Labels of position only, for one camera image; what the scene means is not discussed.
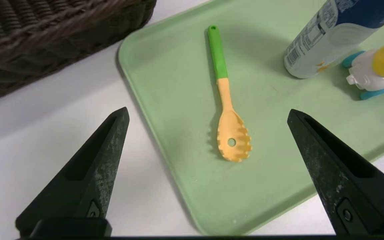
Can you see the blue white drink bottle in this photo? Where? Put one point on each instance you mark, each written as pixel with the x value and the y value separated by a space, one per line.
pixel 328 40

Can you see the yellow duck scooter toy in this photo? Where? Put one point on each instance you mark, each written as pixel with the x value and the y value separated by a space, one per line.
pixel 378 73

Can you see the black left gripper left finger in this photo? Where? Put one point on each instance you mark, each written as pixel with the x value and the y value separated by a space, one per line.
pixel 88 180

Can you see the light green plastic tray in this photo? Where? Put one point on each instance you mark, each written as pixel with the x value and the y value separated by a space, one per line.
pixel 278 150

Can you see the dark brown wicker basket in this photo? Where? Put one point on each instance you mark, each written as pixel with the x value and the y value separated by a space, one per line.
pixel 45 43

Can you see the green yellow pasta spoon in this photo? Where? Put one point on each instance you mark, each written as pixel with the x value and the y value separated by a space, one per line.
pixel 233 133

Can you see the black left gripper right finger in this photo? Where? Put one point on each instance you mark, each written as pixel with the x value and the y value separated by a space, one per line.
pixel 348 183

